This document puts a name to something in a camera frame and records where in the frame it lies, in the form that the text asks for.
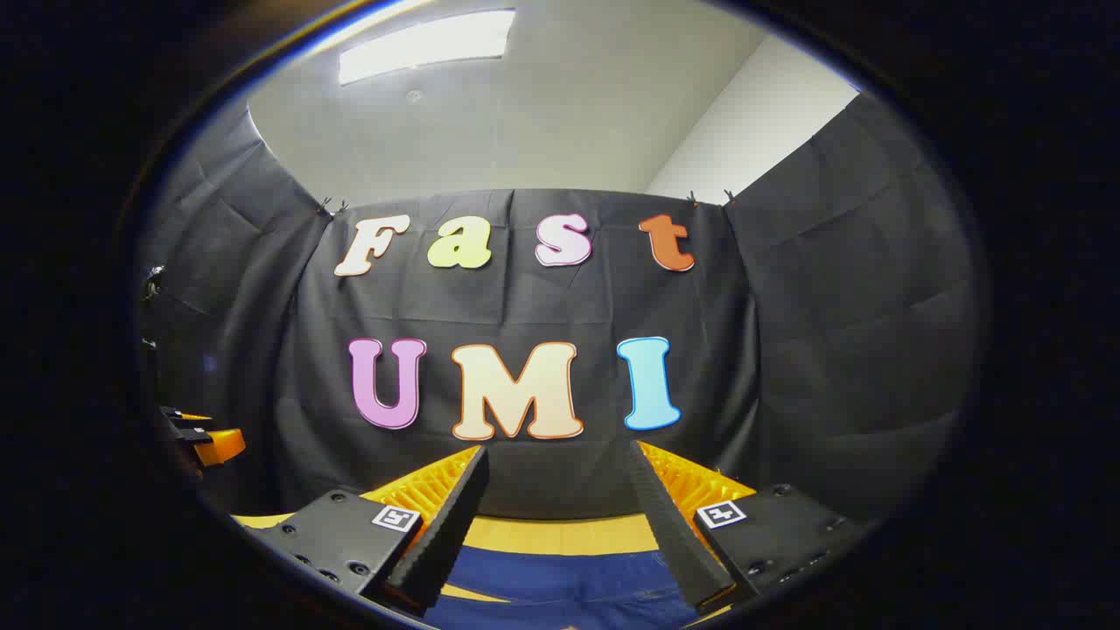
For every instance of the blue jeans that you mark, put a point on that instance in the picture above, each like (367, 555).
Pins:
(569, 586)

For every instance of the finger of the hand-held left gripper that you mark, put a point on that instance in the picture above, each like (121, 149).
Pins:
(219, 446)

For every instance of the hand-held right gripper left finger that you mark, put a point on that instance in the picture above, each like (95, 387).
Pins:
(446, 534)

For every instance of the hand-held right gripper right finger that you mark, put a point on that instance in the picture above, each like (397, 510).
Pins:
(674, 525)

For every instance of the black backdrop cloth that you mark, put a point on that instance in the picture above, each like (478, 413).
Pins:
(560, 297)

